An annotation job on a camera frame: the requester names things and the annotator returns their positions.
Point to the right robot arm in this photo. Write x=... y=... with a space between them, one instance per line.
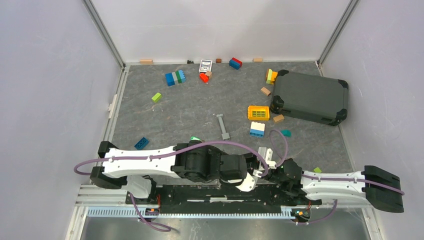
x=372 y=185

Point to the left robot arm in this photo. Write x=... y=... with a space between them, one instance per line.
x=131 y=170

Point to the lime green cube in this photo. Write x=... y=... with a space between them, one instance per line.
x=317 y=170

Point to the teal small block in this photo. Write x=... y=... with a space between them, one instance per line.
x=286 y=133

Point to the white and blue brick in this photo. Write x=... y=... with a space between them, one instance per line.
x=257 y=129

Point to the grey toy axle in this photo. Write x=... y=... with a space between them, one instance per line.
x=225 y=135

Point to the yellow window brick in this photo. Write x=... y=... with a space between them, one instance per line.
x=258 y=113

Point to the tan wooden block near case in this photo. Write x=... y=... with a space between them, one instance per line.
x=265 y=91

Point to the dark grey hard case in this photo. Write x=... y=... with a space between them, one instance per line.
x=308 y=97

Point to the orange green brown brick stack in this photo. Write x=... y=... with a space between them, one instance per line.
x=271 y=76

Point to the red and blue brick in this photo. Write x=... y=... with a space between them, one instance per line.
x=235 y=63

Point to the red orange brick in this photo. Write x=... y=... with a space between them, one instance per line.
x=204 y=77

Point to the playing card box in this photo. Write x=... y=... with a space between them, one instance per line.
x=205 y=66

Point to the dark blue flat brick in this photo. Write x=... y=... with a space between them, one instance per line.
x=141 y=144

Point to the lime green block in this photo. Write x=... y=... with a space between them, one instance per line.
x=156 y=97

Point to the blue grey green brick stack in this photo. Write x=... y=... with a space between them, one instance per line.
x=175 y=78

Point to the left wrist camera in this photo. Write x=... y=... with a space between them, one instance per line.
x=249 y=183

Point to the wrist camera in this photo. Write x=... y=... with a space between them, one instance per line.
x=249 y=183
x=267 y=154

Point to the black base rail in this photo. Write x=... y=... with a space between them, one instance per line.
x=207 y=199

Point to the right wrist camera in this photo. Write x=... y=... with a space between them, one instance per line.
x=267 y=154

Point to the tan wooden block at wall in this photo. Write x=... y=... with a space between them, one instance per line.
x=146 y=61

